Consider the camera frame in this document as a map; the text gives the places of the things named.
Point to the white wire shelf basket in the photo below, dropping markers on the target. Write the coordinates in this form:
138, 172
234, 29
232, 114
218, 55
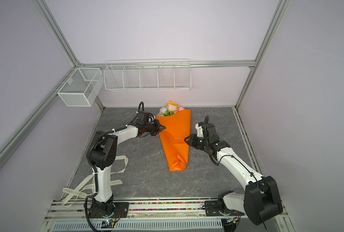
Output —
155, 74

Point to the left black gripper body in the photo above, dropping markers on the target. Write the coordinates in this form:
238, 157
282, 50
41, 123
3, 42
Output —
153, 128

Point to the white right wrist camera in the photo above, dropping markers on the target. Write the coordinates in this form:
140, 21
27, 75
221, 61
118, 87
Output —
199, 128

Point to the white slotted cable duct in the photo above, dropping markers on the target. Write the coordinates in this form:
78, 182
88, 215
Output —
139, 225

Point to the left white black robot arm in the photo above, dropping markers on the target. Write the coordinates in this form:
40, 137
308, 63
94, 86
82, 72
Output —
102, 154

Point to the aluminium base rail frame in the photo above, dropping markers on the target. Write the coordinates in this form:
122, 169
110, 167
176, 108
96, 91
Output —
167, 209

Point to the white fake rose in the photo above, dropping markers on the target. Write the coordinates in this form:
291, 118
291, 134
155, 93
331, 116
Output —
163, 111

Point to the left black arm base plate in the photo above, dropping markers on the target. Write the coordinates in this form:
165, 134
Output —
118, 209

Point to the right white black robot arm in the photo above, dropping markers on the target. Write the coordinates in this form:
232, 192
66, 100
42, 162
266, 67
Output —
261, 199

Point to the orange wrapping paper sheet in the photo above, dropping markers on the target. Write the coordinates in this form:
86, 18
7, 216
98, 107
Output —
172, 138

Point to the white mesh box basket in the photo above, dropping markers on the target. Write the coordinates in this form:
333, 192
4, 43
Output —
82, 87

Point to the cream fake rose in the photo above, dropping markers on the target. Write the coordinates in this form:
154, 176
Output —
172, 108

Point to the white printed ribbon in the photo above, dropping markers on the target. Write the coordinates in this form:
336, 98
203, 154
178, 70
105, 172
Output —
78, 191

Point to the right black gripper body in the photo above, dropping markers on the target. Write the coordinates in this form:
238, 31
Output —
199, 142

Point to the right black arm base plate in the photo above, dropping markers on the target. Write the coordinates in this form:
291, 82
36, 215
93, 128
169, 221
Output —
217, 208

